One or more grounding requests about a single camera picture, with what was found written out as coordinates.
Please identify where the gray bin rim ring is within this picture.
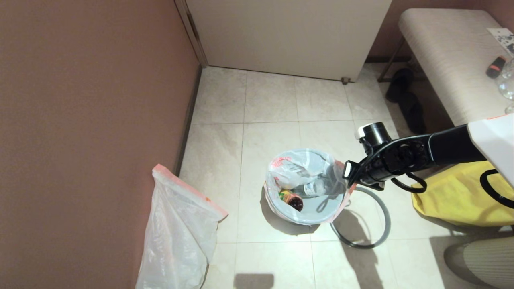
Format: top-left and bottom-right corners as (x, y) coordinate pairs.
(330, 185), (392, 250)

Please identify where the clear plastic bag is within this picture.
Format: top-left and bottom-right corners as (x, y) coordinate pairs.
(264, 149), (357, 225)

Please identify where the yellow fabric bag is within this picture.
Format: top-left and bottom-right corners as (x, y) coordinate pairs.
(410, 161), (514, 228)

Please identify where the clear plastic bottle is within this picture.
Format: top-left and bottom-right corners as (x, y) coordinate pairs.
(303, 179), (332, 197)

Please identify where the black slipper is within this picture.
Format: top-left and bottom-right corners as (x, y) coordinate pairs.
(385, 68), (414, 103)
(400, 93), (426, 135)

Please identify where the round colourful food cup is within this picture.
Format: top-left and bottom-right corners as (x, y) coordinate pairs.
(280, 190), (304, 212)

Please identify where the thin metal bench leg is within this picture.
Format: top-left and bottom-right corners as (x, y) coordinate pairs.
(377, 39), (406, 83)

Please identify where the beige wood grain bench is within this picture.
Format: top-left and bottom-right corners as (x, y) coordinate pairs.
(398, 9), (514, 127)

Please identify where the grey ribbed cushion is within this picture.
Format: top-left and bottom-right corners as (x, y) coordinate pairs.
(443, 236), (514, 289)

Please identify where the small black red object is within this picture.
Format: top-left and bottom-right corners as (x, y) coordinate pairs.
(486, 56), (506, 79)

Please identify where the white door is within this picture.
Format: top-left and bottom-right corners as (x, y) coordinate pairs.
(185, 0), (392, 83)

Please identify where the white blue printed card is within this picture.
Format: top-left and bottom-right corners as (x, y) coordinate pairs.
(487, 28), (514, 55)

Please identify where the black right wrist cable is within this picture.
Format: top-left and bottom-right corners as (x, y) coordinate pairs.
(359, 134), (428, 194)

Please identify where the black right elbow cable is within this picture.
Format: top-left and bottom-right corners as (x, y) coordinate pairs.
(479, 169), (514, 209)

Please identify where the white door frame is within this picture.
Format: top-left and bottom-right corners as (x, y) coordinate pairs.
(174, 0), (209, 69)

